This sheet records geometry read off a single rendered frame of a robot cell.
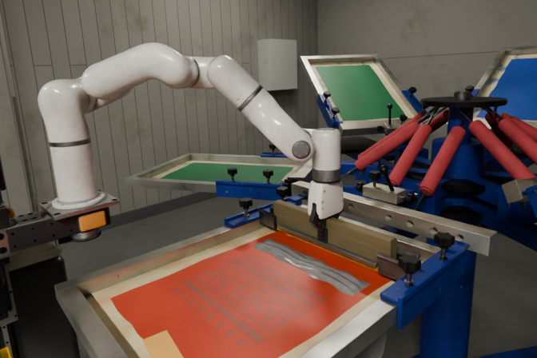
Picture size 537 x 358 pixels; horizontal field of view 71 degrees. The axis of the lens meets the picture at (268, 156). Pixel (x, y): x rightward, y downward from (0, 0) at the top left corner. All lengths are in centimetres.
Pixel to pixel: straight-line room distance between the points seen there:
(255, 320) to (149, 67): 60
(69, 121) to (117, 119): 294
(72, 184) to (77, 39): 290
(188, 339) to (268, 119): 50
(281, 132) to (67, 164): 53
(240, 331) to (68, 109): 64
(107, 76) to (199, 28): 350
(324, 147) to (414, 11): 417
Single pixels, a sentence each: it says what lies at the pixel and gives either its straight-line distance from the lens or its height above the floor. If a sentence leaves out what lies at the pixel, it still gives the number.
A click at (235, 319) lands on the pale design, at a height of 96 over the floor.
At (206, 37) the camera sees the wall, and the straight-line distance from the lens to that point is 448.
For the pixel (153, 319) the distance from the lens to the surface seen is 89.
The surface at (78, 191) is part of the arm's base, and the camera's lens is 106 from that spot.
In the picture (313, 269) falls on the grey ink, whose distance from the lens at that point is 100.
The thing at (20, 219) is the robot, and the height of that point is 113.
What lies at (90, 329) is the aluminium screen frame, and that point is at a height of 99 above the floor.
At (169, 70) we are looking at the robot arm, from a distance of 91.
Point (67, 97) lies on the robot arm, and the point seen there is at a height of 141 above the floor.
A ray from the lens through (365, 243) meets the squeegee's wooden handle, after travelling 98.
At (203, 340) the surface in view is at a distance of 81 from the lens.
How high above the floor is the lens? 145
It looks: 12 degrees down
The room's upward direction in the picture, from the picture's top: 2 degrees counter-clockwise
